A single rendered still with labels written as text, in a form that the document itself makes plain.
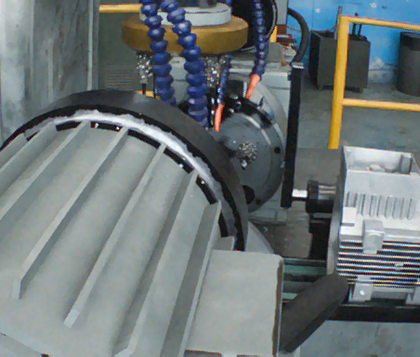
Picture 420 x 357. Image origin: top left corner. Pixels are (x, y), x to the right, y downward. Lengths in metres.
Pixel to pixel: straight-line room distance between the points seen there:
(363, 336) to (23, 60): 0.67
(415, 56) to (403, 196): 5.15
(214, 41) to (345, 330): 0.50
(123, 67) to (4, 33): 3.32
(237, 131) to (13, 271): 0.94
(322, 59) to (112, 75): 2.26
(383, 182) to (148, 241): 0.65
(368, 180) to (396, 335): 0.28
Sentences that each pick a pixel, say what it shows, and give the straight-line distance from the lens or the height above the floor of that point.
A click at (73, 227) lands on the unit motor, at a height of 1.35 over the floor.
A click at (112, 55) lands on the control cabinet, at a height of 0.60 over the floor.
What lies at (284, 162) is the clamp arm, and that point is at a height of 1.08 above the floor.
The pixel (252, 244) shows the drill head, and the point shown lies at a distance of 0.70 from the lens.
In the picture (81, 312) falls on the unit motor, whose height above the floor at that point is 1.34.
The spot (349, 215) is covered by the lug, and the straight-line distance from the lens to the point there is 0.90.
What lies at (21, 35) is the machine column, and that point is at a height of 1.34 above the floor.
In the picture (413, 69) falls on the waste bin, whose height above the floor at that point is 0.28.
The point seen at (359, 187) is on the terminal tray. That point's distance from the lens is 0.90.
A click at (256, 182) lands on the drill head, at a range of 1.18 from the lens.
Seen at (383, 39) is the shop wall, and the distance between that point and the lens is 6.32.
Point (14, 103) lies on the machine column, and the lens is 0.80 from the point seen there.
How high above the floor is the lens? 1.47
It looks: 24 degrees down
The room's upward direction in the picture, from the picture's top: 3 degrees clockwise
